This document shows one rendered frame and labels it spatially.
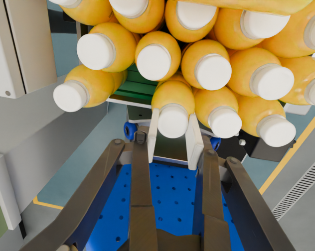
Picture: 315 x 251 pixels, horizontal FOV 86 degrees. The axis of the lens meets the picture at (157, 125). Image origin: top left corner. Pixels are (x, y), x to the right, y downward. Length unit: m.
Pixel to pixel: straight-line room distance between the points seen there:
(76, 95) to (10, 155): 0.47
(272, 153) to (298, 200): 2.02
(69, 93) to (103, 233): 0.20
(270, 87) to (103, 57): 0.20
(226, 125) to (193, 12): 0.14
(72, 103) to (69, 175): 1.95
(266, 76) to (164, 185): 0.25
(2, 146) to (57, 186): 1.75
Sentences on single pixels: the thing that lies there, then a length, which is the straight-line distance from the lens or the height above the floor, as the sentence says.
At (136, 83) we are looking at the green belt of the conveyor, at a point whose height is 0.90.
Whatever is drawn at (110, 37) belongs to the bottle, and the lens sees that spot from 0.25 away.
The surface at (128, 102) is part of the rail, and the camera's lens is 0.36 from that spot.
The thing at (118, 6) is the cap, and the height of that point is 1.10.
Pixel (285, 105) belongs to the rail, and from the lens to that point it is 0.41.
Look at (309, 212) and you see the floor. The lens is 2.66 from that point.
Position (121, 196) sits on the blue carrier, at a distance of 0.32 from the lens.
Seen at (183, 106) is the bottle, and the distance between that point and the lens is 0.23.
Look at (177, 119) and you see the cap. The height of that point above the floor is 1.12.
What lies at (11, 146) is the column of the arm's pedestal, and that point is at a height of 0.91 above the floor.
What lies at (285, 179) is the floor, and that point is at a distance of 2.14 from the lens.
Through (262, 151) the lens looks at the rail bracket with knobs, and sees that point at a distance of 0.42.
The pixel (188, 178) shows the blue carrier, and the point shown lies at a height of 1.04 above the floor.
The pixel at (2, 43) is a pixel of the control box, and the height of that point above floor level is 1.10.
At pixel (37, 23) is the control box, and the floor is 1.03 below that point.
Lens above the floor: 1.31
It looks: 62 degrees down
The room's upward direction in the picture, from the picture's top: 170 degrees counter-clockwise
